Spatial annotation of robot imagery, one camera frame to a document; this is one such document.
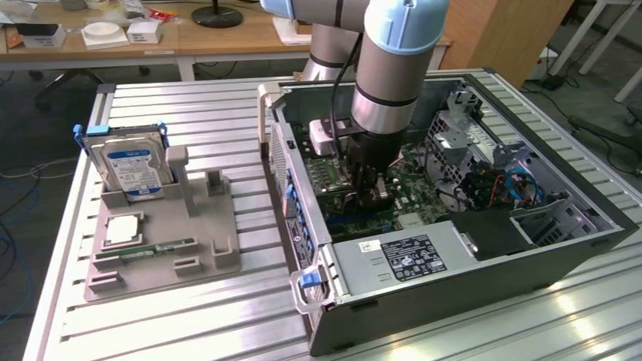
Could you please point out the white box with red button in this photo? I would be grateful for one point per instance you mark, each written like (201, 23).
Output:
(546, 64)

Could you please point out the black power adapter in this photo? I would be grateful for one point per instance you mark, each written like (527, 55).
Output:
(552, 82)

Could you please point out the red packet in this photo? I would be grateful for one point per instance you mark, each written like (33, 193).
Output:
(163, 17)

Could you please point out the slanted metal disk bay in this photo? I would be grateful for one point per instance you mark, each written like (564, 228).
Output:
(551, 222)

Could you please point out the white round holder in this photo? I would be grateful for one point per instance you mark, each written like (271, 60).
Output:
(103, 35)

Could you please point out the black chair base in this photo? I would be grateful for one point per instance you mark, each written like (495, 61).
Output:
(65, 80)

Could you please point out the metal disk bay cage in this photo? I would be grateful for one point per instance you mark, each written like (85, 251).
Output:
(451, 146)

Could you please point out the black floor stand base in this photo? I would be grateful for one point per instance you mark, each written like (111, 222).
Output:
(606, 129)

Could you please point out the black lamp base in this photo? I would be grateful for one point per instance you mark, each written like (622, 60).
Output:
(217, 18)

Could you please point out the wooden desk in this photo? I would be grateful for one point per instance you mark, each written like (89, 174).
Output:
(200, 42)

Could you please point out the wooden cabinet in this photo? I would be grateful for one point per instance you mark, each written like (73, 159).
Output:
(516, 37)

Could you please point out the green graphics card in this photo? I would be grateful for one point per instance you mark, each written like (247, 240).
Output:
(376, 201)

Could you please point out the white papers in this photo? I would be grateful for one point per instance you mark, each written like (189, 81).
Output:
(288, 34)

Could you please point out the small white labelled box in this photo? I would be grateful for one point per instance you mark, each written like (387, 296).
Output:
(144, 33)

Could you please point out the white box with black top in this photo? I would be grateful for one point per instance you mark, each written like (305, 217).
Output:
(45, 39)

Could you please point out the silver chipset heatsink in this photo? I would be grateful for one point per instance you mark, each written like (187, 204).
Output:
(411, 220)

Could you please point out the green RAM stick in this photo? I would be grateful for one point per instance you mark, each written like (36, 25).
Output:
(165, 246)

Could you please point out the black open PC case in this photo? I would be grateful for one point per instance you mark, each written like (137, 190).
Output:
(451, 312)

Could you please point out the blue disk caddy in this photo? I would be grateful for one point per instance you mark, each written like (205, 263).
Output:
(97, 129)

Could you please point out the hard disk with blue label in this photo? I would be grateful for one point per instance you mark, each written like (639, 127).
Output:
(129, 165)

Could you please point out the silver CPU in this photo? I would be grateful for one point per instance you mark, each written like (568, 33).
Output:
(123, 229)

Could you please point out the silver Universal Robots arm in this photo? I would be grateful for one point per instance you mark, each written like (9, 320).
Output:
(391, 75)

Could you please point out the green motherboard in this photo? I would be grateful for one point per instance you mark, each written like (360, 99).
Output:
(416, 195)

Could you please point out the grey parts rack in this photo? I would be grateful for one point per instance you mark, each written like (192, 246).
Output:
(165, 218)

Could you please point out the white table frame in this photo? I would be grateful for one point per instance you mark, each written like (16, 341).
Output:
(599, 37)

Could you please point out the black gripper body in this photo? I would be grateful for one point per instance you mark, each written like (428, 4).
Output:
(376, 150)

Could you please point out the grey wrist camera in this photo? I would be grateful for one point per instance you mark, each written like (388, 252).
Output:
(323, 139)

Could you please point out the grey power supply unit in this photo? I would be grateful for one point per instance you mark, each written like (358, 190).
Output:
(360, 270)

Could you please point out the blue case latch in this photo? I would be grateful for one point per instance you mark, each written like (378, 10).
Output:
(307, 281)

